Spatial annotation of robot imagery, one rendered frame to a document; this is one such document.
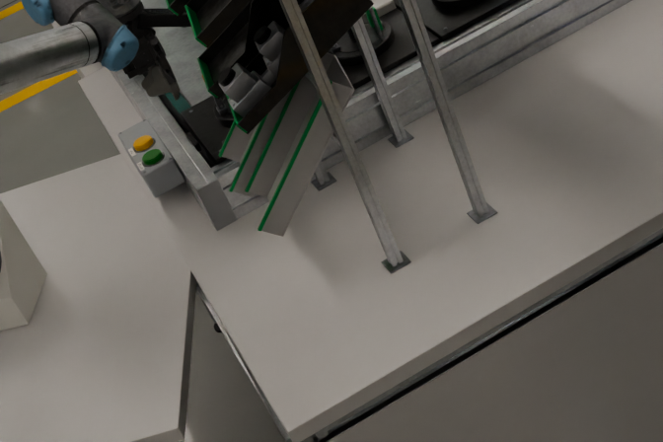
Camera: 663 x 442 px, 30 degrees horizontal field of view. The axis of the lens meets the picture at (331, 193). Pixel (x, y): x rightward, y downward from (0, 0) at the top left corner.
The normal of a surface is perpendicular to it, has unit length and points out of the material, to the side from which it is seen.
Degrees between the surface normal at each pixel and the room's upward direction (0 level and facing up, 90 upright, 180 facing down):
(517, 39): 90
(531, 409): 90
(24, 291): 90
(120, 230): 0
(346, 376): 0
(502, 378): 90
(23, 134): 0
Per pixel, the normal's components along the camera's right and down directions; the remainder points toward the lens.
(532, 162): -0.33, -0.77
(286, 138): 0.22, 0.50
